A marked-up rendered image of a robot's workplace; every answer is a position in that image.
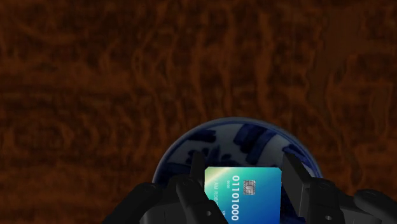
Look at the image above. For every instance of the blue green bank card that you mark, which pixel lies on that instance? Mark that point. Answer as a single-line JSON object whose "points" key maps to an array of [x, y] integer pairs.
{"points": [[248, 198]]}

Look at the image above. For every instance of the blue and white patterned bowl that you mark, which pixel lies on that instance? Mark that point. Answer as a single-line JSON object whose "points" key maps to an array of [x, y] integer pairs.
{"points": [[235, 142]]}

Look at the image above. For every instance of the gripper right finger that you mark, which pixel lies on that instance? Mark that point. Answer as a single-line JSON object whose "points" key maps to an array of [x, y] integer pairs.
{"points": [[313, 195]]}

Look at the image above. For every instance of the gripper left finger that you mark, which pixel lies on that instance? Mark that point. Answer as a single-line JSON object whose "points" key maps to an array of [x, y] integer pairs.
{"points": [[189, 192]]}

